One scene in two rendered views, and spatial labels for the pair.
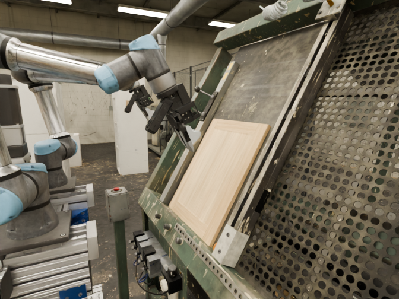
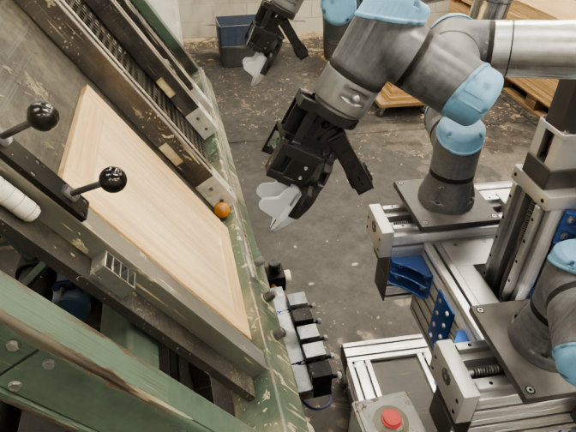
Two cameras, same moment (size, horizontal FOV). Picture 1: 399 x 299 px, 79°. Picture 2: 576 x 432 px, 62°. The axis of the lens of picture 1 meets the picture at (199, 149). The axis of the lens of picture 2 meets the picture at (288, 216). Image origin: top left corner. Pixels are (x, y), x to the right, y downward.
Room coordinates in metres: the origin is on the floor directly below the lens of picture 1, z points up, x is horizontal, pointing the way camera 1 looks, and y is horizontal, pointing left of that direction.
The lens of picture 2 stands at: (1.95, 0.46, 1.80)
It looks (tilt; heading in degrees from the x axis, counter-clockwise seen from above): 37 degrees down; 196
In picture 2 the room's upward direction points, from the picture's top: straight up
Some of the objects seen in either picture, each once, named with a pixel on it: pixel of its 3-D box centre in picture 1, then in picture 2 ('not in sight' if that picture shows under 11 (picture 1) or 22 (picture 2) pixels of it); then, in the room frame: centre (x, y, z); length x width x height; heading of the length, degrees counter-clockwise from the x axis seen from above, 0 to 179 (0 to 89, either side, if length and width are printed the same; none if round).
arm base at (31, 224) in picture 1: (31, 214); (448, 183); (0.77, 0.58, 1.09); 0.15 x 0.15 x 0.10
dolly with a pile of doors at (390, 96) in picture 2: not in sight; (398, 81); (-2.28, 0.26, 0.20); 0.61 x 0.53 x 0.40; 25
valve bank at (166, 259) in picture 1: (151, 262); (298, 333); (1.06, 0.24, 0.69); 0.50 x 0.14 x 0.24; 29
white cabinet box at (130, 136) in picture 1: (129, 123); not in sight; (5.09, 1.47, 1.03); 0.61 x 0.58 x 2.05; 25
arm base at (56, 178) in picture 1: (50, 175); (556, 323); (1.22, 0.78, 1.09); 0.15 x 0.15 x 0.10
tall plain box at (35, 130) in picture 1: (41, 145); not in sight; (3.28, 2.18, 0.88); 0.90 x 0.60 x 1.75; 25
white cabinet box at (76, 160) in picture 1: (66, 149); not in sight; (5.54, 3.11, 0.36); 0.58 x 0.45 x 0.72; 115
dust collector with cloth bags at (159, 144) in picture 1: (163, 114); not in sight; (6.94, 1.04, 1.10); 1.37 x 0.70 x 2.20; 25
